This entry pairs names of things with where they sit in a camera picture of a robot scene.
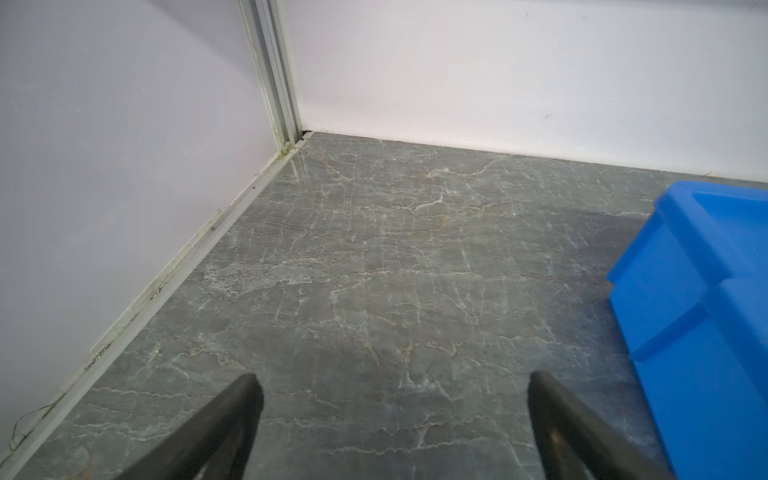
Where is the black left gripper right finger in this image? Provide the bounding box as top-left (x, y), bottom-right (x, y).
top-left (527, 371), bottom-right (674, 479)

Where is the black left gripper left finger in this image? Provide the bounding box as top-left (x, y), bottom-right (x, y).
top-left (119, 373), bottom-right (264, 479)

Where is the blue plastic bin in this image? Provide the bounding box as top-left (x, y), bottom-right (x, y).
top-left (608, 181), bottom-right (767, 479)

